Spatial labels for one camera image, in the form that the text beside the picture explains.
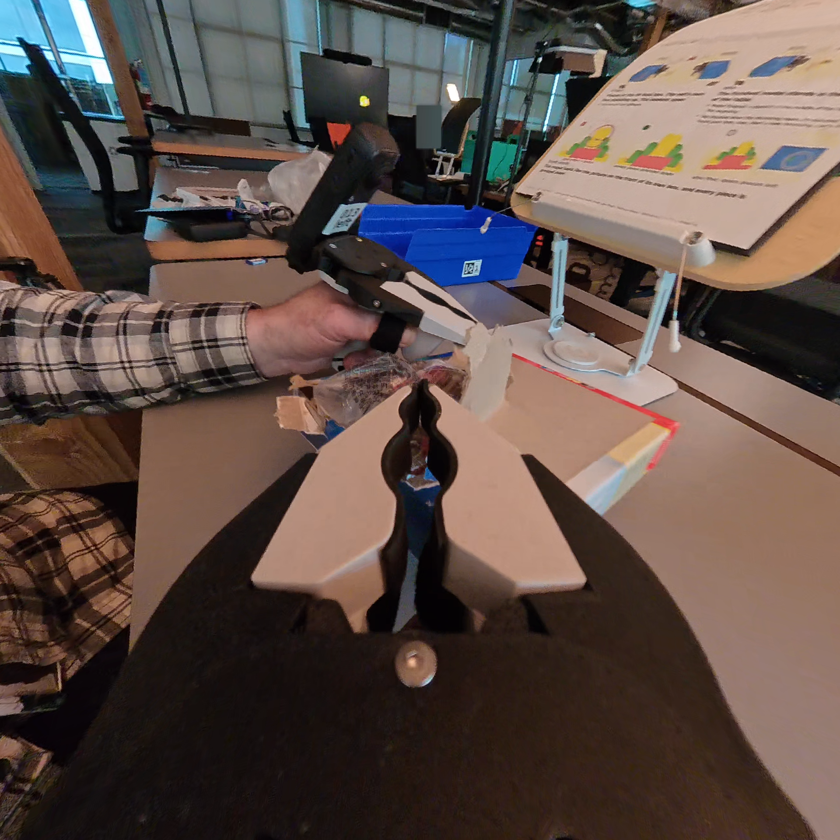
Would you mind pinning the clear plastic bag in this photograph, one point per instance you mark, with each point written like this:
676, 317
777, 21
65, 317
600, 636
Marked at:
367, 387

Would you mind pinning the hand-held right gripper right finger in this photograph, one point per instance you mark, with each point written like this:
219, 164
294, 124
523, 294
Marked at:
505, 525

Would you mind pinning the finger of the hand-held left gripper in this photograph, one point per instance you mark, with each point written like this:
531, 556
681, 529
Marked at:
436, 326
430, 287

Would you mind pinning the printed instruction sheet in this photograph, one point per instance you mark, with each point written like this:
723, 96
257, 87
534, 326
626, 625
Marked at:
689, 118

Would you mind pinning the person's left hand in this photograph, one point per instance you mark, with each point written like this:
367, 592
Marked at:
302, 328

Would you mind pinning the wooden side panel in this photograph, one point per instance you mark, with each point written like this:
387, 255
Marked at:
33, 223

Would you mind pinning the flat black device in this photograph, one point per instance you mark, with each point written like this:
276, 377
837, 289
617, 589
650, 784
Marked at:
210, 231

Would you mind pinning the red fire extinguisher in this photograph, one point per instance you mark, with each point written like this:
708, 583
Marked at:
141, 85

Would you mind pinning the blue plastic bin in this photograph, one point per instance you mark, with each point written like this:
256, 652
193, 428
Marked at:
446, 243

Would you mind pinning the person's left forearm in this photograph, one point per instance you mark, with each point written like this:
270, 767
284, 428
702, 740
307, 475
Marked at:
131, 348

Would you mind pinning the black pole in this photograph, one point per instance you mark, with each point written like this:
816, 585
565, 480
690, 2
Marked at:
489, 98

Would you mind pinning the person's plaid shirt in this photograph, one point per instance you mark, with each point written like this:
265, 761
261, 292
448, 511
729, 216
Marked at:
59, 564

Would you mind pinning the colourful cardboard puzzle box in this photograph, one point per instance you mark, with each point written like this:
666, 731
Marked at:
571, 420

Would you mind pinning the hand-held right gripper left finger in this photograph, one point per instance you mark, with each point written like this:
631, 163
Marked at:
328, 525

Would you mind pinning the white plastic bag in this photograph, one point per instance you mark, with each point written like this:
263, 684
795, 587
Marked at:
302, 177

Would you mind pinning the wooden background desk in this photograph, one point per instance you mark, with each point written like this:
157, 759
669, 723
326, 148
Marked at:
197, 249

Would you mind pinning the black office chair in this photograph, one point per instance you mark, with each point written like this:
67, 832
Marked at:
79, 144

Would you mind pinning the black computer monitor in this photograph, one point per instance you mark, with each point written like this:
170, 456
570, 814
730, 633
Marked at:
341, 85

